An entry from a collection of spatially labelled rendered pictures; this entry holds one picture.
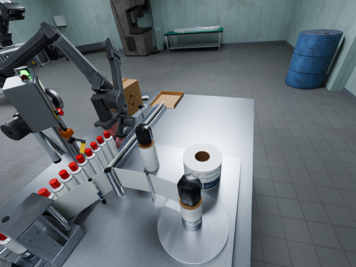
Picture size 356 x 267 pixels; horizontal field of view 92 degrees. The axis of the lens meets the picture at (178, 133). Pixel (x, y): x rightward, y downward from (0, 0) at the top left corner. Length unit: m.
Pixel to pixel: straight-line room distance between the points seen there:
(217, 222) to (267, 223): 1.12
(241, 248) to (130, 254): 0.45
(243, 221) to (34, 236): 0.81
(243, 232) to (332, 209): 1.45
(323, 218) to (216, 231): 1.46
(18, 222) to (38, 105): 0.41
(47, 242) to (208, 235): 0.60
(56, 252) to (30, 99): 0.58
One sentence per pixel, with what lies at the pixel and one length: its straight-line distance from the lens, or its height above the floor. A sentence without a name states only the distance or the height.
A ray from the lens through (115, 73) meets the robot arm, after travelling 1.26.
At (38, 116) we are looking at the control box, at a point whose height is 1.35.
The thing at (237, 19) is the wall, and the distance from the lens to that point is 8.25.
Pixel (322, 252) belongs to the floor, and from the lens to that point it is 2.00.
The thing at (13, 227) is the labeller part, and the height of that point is 1.14.
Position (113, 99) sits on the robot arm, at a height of 1.38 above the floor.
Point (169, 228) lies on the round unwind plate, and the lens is 0.85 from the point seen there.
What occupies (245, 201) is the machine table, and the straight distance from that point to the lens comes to 1.00.
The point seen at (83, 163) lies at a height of 1.05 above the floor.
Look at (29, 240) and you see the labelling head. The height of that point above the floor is 1.10.
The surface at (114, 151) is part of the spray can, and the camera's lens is 1.16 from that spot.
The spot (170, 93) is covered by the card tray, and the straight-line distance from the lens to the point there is 2.00.
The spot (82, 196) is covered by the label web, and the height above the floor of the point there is 1.00.
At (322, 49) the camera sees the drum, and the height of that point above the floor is 0.76.
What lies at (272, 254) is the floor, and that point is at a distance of 1.84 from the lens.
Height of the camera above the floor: 1.66
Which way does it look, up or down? 37 degrees down
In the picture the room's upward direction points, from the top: 7 degrees counter-clockwise
